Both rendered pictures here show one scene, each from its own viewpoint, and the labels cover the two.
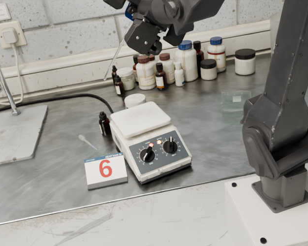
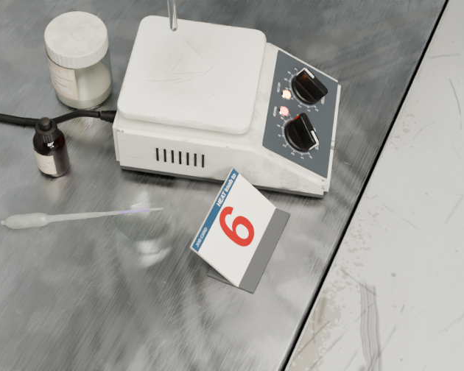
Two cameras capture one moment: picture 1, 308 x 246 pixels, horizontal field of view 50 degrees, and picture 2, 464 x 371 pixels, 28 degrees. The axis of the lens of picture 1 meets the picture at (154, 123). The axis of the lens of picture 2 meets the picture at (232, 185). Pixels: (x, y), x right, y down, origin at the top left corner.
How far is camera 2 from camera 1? 72 cm
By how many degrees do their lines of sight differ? 52
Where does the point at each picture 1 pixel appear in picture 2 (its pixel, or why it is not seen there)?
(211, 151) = (317, 48)
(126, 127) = (216, 110)
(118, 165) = (248, 202)
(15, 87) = not seen: outside the picture
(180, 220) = (460, 195)
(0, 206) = not seen: outside the picture
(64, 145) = (9, 272)
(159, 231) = not seen: outside the picture
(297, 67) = not seen: outside the picture
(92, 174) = (227, 259)
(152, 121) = (241, 61)
